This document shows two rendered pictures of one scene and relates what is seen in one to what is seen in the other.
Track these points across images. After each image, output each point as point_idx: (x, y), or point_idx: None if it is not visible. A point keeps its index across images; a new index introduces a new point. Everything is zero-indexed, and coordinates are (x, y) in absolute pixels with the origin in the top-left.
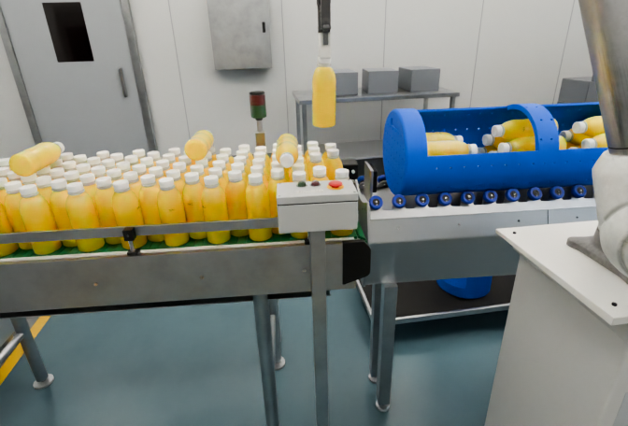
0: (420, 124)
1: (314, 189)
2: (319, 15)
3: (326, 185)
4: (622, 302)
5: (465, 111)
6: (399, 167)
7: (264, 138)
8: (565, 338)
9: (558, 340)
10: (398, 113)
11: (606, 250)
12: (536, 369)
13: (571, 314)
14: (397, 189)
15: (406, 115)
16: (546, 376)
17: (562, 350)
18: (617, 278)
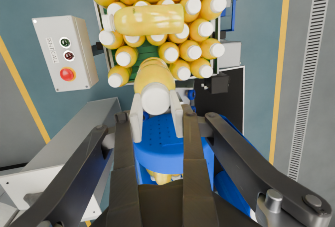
0: (149, 167)
1: (59, 55)
2: (183, 140)
3: (70, 66)
4: (11, 186)
5: None
6: (149, 128)
7: None
8: (52, 157)
9: (57, 154)
10: (168, 156)
11: None
12: (73, 140)
13: (45, 165)
14: (150, 119)
15: (161, 161)
16: (68, 141)
17: (55, 153)
18: (32, 191)
